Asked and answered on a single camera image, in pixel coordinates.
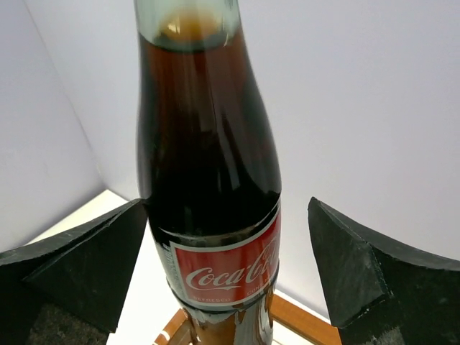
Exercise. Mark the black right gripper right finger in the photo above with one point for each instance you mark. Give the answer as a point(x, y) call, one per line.
point(379, 290)

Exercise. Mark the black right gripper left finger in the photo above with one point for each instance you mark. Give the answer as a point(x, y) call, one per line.
point(70, 288)

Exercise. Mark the orange wooden shelf rack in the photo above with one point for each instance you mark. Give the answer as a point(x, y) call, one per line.
point(294, 323)

